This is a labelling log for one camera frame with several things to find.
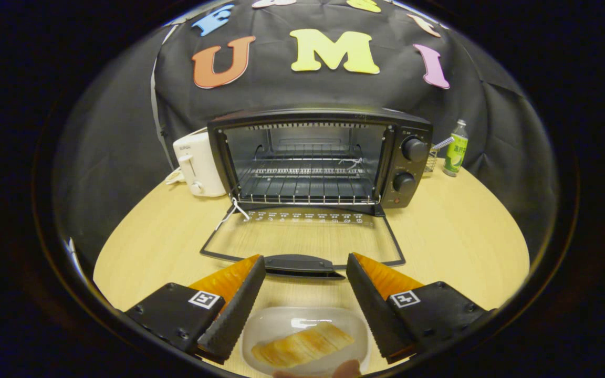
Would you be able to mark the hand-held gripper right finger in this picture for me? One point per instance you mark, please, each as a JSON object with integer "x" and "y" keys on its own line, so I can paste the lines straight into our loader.
{"x": 378, "y": 315}

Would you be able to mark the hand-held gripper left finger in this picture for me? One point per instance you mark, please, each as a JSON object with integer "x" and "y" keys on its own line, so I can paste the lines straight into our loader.
{"x": 234, "y": 320}

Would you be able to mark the golden bread roll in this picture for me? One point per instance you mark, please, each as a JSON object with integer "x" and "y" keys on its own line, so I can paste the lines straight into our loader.
{"x": 302, "y": 344}

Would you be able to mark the black toaster oven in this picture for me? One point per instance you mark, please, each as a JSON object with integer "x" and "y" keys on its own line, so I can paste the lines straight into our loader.
{"x": 410, "y": 165}

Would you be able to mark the white pop-up toaster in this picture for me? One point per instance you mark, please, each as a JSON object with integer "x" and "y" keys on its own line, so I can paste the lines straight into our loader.
{"x": 200, "y": 163}

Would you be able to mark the white plate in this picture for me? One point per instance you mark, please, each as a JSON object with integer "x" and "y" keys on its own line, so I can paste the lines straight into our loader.
{"x": 281, "y": 320}

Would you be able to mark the green drink bottle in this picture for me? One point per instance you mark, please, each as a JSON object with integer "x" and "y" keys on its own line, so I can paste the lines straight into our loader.
{"x": 456, "y": 152}

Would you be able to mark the white striped utensil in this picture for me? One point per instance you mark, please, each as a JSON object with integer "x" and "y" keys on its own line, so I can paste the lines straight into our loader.
{"x": 443, "y": 143}

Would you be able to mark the black backdrop cloth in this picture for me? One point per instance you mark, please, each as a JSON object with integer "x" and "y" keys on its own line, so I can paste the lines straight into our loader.
{"x": 281, "y": 89}

